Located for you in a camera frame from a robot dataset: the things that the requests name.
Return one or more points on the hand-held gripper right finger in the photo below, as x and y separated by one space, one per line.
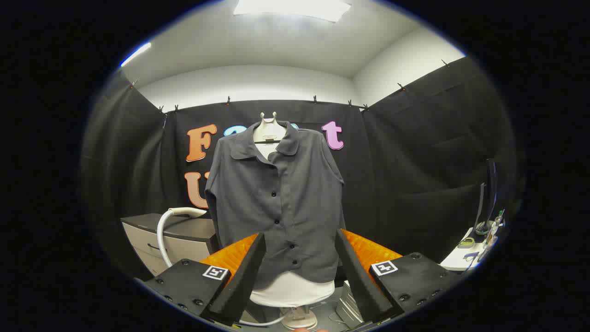
357 276

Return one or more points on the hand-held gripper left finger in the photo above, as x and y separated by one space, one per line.
242 276

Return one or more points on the dark grey button shirt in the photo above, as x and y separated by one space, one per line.
295 193

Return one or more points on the white garment hanger form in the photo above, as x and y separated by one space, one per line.
269 131

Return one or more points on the grey metal box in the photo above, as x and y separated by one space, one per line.
348 304

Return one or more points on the grey drawer cabinet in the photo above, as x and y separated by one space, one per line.
193 230

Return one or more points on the white side table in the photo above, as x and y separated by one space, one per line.
456 260

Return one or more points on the small green round object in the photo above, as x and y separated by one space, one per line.
466 242

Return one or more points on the black backdrop cloth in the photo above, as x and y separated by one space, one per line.
405 161

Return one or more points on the black monitor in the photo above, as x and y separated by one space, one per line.
491 184

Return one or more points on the ceiling light panel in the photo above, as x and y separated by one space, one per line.
295 8

